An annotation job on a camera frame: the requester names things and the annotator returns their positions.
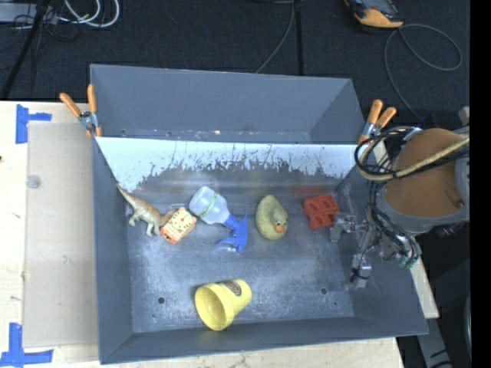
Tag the clear spray bottle blue nozzle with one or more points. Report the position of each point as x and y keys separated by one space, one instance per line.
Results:
x=211 y=207

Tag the grey metal bin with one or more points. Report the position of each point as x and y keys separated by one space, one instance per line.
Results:
x=268 y=267

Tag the orange tiger face toy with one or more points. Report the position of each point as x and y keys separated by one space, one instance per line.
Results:
x=178 y=225

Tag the red block with holes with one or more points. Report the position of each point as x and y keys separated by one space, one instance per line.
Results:
x=320 y=211

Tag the tan toy dinosaur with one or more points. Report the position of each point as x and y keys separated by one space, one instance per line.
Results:
x=147 y=213

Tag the pale wood board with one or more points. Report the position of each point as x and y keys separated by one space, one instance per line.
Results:
x=57 y=224

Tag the yellow rubber duck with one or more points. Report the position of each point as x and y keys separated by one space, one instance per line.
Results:
x=270 y=217

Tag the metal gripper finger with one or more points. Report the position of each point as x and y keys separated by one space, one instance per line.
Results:
x=360 y=271
x=344 y=224

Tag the yellow plastic cup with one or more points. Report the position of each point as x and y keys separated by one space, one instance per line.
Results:
x=220 y=303

